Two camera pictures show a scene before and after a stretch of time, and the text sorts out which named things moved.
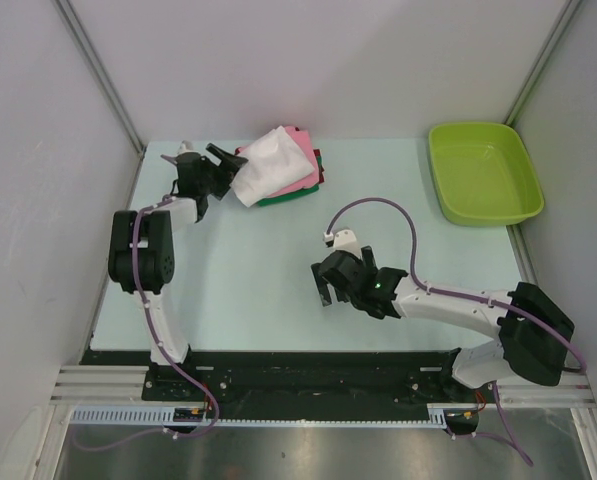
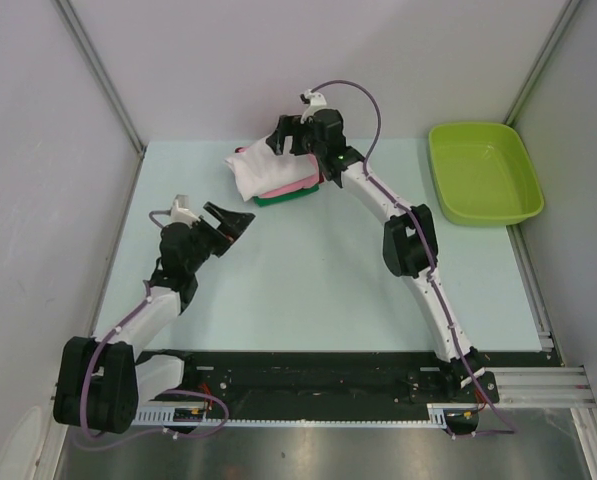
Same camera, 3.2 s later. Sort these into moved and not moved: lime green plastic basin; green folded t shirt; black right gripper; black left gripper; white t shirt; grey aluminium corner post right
Moved: black right gripper; black left gripper
Not moved: lime green plastic basin; grey aluminium corner post right; green folded t shirt; white t shirt
